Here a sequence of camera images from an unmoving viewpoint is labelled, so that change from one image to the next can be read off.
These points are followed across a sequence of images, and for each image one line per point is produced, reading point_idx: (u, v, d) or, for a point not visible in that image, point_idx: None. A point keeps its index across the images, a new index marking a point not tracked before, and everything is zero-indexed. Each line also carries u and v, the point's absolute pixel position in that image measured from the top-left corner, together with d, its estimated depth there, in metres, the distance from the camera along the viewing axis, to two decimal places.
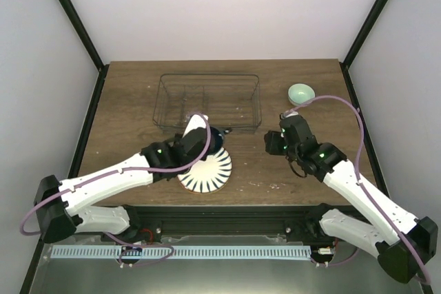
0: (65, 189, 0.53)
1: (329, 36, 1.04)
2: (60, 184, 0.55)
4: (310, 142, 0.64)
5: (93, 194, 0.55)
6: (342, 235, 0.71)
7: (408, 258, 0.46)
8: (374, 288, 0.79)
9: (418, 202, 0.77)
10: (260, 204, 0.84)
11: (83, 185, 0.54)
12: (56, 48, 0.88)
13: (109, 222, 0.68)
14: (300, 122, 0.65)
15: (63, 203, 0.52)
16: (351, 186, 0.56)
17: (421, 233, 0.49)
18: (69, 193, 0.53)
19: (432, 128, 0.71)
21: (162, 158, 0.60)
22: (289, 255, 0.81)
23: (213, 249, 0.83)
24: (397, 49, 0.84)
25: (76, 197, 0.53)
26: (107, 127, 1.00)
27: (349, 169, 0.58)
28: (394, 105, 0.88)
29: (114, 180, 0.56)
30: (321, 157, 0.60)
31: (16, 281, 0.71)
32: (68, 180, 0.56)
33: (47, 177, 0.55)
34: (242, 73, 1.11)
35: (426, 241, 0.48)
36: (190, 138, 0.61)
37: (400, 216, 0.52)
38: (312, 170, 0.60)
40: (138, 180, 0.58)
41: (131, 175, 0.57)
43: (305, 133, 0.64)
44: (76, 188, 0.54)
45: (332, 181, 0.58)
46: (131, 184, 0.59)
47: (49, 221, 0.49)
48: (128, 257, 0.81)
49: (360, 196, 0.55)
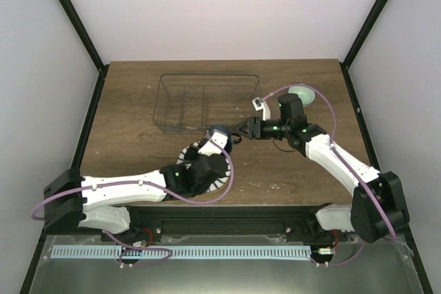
0: (87, 185, 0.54)
1: (330, 36, 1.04)
2: (82, 180, 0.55)
4: (301, 120, 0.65)
5: (111, 197, 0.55)
6: (333, 224, 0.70)
7: (364, 202, 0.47)
8: (374, 288, 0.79)
9: (417, 202, 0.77)
10: (260, 204, 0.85)
11: (104, 186, 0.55)
12: (56, 47, 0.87)
13: (110, 222, 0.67)
14: (295, 100, 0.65)
15: (83, 199, 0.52)
16: (326, 151, 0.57)
17: (386, 187, 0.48)
18: (89, 191, 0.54)
19: (432, 128, 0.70)
21: (178, 180, 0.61)
22: (289, 255, 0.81)
23: (213, 249, 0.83)
24: (397, 48, 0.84)
25: (94, 197, 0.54)
26: (107, 127, 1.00)
27: (324, 138, 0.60)
28: (395, 104, 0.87)
29: (132, 191, 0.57)
30: (305, 132, 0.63)
31: (15, 281, 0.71)
32: (91, 177, 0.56)
33: (69, 169, 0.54)
34: (242, 73, 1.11)
35: (392, 196, 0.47)
36: (216, 163, 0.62)
37: (364, 169, 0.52)
38: (295, 144, 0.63)
40: (153, 195, 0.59)
41: (148, 191, 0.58)
43: (298, 111, 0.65)
44: (97, 187, 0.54)
45: (310, 150, 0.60)
46: (145, 197, 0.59)
47: (65, 212, 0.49)
48: (128, 257, 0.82)
49: (328, 156, 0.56)
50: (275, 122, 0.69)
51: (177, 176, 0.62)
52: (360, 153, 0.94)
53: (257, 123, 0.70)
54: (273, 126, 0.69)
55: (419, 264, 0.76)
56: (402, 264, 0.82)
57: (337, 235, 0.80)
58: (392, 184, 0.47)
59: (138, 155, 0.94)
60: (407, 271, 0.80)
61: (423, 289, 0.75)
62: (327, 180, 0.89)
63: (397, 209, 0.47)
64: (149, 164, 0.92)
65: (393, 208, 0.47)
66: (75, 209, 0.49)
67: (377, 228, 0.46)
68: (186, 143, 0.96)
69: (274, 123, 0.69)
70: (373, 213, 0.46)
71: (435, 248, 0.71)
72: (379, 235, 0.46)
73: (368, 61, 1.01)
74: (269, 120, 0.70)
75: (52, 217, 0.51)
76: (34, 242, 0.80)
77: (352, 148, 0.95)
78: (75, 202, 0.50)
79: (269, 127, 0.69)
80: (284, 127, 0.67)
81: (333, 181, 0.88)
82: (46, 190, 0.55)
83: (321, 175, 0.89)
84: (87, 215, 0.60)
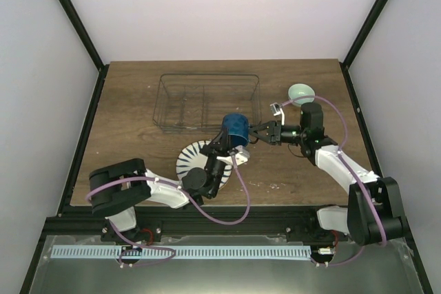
0: (150, 176, 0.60)
1: (330, 36, 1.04)
2: (145, 171, 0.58)
4: (318, 131, 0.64)
5: (161, 192, 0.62)
6: (331, 223, 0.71)
7: (360, 202, 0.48)
8: (374, 288, 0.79)
9: (417, 203, 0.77)
10: (260, 204, 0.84)
11: (160, 182, 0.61)
12: (56, 47, 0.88)
13: (124, 217, 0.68)
14: (318, 111, 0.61)
15: (147, 186, 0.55)
16: (332, 157, 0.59)
17: (383, 192, 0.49)
18: (151, 182, 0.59)
19: (432, 127, 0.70)
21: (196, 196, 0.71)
22: (289, 255, 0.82)
23: (213, 249, 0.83)
24: (397, 47, 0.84)
25: (154, 187, 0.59)
26: (107, 127, 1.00)
27: (333, 146, 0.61)
28: (395, 103, 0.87)
29: (176, 193, 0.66)
30: (317, 143, 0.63)
31: (15, 281, 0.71)
32: (149, 172, 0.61)
33: (136, 159, 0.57)
34: (242, 73, 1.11)
35: (387, 202, 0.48)
36: (197, 175, 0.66)
37: (364, 172, 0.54)
38: (306, 153, 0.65)
40: (180, 200, 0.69)
41: (182, 195, 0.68)
43: (318, 122, 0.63)
44: (158, 180, 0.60)
45: (318, 157, 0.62)
46: (174, 200, 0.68)
47: (131, 196, 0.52)
48: (128, 257, 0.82)
49: (333, 161, 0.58)
50: (293, 127, 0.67)
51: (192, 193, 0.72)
52: (360, 153, 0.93)
53: (278, 127, 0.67)
54: (291, 131, 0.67)
55: (419, 264, 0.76)
56: (401, 264, 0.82)
57: (337, 235, 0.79)
58: (388, 188, 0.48)
59: (138, 155, 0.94)
60: (407, 271, 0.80)
61: (423, 289, 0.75)
62: (327, 180, 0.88)
63: (395, 217, 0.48)
64: (149, 164, 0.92)
65: (390, 216, 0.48)
66: (140, 195, 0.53)
67: (368, 230, 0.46)
68: (186, 143, 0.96)
69: (293, 129, 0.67)
70: (366, 215, 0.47)
71: (434, 248, 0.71)
72: (370, 239, 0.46)
73: (369, 61, 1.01)
74: (288, 125, 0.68)
75: (107, 201, 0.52)
76: (34, 242, 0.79)
77: (352, 147, 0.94)
78: (142, 189, 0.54)
79: (287, 132, 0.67)
80: (301, 133, 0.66)
81: (333, 181, 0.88)
82: (103, 171, 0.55)
83: (321, 175, 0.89)
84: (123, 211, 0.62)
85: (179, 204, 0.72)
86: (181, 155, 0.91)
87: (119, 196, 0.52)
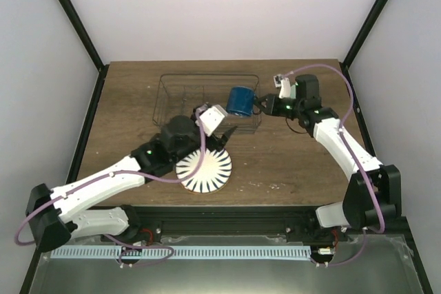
0: (56, 196, 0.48)
1: (330, 36, 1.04)
2: (51, 193, 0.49)
4: (315, 102, 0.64)
5: (86, 200, 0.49)
6: (331, 219, 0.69)
7: (361, 189, 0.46)
8: (374, 289, 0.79)
9: (417, 203, 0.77)
10: (260, 204, 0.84)
11: (75, 191, 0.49)
12: (57, 48, 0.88)
13: (107, 224, 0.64)
14: (313, 80, 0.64)
15: (56, 211, 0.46)
16: (333, 134, 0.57)
17: (384, 180, 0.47)
18: (61, 200, 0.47)
19: (431, 127, 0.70)
21: (152, 157, 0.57)
22: (289, 255, 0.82)
23: (213, 249, 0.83)
24: (398, 47, 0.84)
25: (67, 204, 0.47)
26: (107, 127, 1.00)
27: (335, 122, 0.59)
28: (395, 102, 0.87)
29: (109, 182, 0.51)
30: (315, 114, 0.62)
31: (16, 281, 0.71)
32: (59, 187, 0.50)
33: (38, 186, 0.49)
34: (242, 74, 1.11)
35: (386, 189, 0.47)
36: (182, 122, 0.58)
37: (367, 158, 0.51)
38: (304, 124, 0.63)
40: (131, 180, 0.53)
41: (123, 177, 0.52)
43: (312, 92, 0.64)
44: (67, 194, 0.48)
45: (316, 131, 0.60)
46: (123, 187, 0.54)
47: (43, 230, 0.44)
48: (128, 257, 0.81)
49: (333, 139, 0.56)
50: (289, 102, 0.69)
51: (150, 153, 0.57)
52: None
53: (272, 100, 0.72)
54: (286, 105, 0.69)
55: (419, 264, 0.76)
56: (401, 264, 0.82)
57: (337, 235, 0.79)
58: (390, 178, 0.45)
59: None
60: (406, 271, 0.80)
61: (423, 289, 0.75)
62: (327, 180, 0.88)
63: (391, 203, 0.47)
64: None
65: (387, 202, 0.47)
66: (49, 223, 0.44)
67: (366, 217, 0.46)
68: None
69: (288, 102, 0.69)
70: (365, 202, 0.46)
71: (433, 248, 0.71)
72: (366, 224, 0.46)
73: (369, 61, 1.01)
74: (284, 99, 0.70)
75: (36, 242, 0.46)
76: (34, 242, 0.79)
77: None
78: (51, 215, 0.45)
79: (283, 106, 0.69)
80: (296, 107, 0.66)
81: (333, 181, 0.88)
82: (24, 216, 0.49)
83: (321, 175, 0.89)
84: (78, 225, 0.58)
85: (138, 184, 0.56)
86: None
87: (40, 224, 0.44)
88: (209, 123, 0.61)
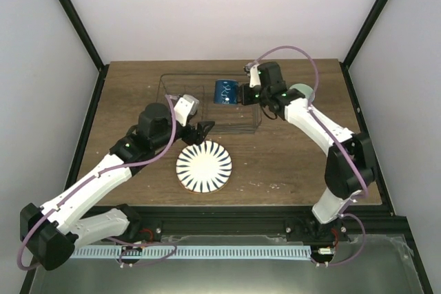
0: (47, 211, 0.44)
1: (330, 35, 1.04)
2: (41, 210, 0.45)
4: (280, 86, 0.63)
5: (80, 207, 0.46)
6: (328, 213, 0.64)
7: (340, 160, 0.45)
8: (375, 289, 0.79)
9: (419, 203, 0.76)
10: (260, 204, 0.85)
11: (66, 200, 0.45)
12: (57, 47, 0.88)
13: (104, 228, 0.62)
14: (274, 67, 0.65)
15: (53, 224, 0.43)
16: (304, 114, 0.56)
17: (356, 147, 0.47)
18: (54, 213, 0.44)
19: (431, 127, 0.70)
21: (133, 149, 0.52)
22: (289, 255, 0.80)
23: (213, 249, 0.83)
24: (398, 47, 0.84)
25: (63, 215, 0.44)
26: (107, 127, 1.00)
27: (304, 102, 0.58)
28: (395, 102, 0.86)
29: (98, 185, 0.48)
30: (283, 97, 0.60)
31: (16, 280, 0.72)
32: (49, 201, 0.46)
33: (25, 206, 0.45)
34: (242, 74, 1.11)
35: (360, 154, 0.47)
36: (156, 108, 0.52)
37: (340, 130, 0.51)
38: (275, 109, 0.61)
40: (119, 176, 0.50)
41: (110, 175, 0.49)
43: (275, 77, 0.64)
44: (59, 206, 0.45)
45: (288, 113, 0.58)
46: (114, 184, 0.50)
47: (45, 247, 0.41)
48: (129, 257, 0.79)
49: (304, 118, 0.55)
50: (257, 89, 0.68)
51: (129, 146, 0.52)
52: None
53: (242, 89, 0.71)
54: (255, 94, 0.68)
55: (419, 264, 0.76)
56: (401, 264, 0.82)
57: (337, 235, 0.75)
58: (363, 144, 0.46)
59: None
60: (407, 270, 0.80)
61: (423, 289, 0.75)
62: None
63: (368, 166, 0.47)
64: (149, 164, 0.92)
65: (363, 166, 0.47)
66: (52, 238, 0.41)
67: (348, 184, 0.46)
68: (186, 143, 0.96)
69: None
70: (345, 171, 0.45)
71: (433, 248, 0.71)
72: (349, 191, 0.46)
73: (369, 61, 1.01)
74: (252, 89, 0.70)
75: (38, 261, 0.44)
76: None
77: None
78: (49, 230, 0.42)
79: None
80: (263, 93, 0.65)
81: None
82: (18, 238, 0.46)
83: (320, 175, 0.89)
84: (79, 234, 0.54)
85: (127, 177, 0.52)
86: (180, 155, 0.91)
87: (44, 239, 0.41)
88: (182, 111, 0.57)
